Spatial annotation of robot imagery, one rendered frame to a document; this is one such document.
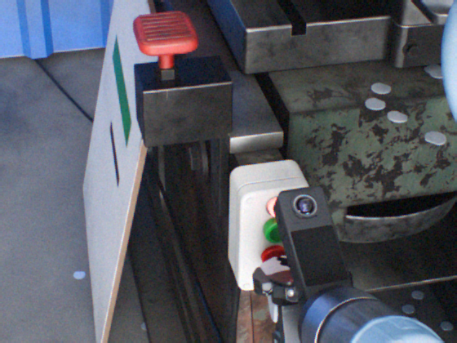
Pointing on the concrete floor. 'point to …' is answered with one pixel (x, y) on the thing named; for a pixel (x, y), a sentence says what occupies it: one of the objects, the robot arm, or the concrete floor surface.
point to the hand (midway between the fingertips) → (277, 260)
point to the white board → (114, 162)
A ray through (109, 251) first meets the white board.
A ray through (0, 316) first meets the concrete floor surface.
